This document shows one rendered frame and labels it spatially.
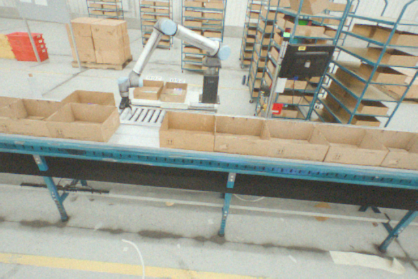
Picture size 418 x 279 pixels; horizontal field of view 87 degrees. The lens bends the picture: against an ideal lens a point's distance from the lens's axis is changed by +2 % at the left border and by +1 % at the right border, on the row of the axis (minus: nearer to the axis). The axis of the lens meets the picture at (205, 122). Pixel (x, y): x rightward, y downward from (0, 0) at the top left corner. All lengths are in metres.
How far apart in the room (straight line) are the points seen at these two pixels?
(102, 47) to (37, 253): 4.68
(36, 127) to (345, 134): 2.34
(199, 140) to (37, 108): 1.39
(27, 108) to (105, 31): 3.94
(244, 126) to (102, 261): 1.56
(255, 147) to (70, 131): 1.31
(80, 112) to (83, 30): 4.31
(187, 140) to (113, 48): 4.73
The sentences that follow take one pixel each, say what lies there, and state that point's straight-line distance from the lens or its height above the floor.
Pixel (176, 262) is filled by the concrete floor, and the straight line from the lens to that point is 2.12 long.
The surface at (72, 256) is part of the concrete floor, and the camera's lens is 2.32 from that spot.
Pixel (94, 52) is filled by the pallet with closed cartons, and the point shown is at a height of 0.38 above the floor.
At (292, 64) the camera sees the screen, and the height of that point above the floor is 1.39.
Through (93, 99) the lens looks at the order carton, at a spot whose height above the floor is 0.82.
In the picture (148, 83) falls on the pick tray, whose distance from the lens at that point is 3.00.
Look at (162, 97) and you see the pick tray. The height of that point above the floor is 0.81.
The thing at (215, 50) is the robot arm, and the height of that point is 1.39.
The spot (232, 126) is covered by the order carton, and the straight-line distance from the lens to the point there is 1.80.
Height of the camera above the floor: 1.90
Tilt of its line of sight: 31 degrees down
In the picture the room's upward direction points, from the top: 5 degrees clockwise
